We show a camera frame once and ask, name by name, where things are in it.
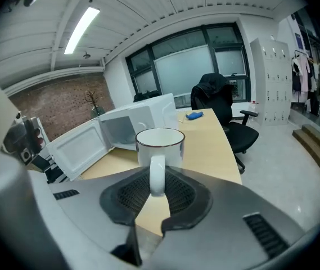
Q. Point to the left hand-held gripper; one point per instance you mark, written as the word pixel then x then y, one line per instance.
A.
pixel 22 139

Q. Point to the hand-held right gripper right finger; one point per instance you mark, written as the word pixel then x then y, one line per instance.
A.
pixel 224 235

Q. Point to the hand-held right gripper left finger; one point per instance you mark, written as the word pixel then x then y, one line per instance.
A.
pixel 92 221

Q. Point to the white microwave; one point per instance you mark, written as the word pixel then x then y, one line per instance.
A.
pixel 78 150

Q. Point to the white mug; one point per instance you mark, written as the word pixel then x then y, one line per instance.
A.
pixel 159 148

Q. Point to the dark coat rack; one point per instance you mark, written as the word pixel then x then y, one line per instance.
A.
pixel 93 101

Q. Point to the black office chair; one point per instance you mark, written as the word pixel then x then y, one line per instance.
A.
pixel 144 97
pixel 241 135

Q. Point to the small ceiling fixture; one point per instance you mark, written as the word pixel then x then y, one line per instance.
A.
pixel 86 55

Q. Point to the blue cloth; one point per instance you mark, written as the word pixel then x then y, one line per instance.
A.
pixel 194 116

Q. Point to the long ceiling light panel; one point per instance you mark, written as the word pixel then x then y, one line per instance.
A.
pixel 82 29

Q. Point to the wooden step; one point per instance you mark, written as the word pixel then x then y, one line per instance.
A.
pixel 317 148

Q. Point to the clear plastic bottle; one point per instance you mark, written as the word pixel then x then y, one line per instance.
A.
pixel 253 108

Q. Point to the black jacket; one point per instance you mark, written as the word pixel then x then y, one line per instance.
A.
pixel 213 91

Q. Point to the grey locker cabinet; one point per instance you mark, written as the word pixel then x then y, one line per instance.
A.
pixel 272 80

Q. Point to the black framed window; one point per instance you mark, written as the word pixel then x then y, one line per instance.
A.
pixel 182 66

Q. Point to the clothes rack with garments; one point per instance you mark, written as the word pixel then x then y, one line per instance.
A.
pixel 303 77

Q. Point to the blue wall poster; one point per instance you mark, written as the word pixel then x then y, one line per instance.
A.
pixel 298 40

